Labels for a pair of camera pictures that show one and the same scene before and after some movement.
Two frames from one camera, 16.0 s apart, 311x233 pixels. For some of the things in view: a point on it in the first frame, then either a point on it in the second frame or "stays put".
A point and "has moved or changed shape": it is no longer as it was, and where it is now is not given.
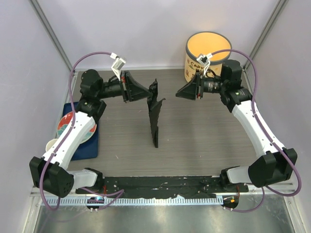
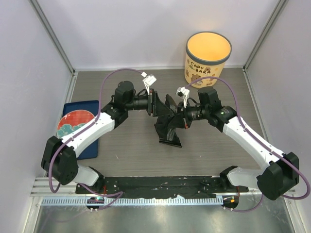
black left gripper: [131, 90] -> [155, 107]
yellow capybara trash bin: [204, 42] stays put
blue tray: [89, 149] stays put
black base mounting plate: [188, 187] stays put
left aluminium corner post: [39, 10] stays put
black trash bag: [154, 105] has moved or changed shape
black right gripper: [194, 88] -> [181, 120]
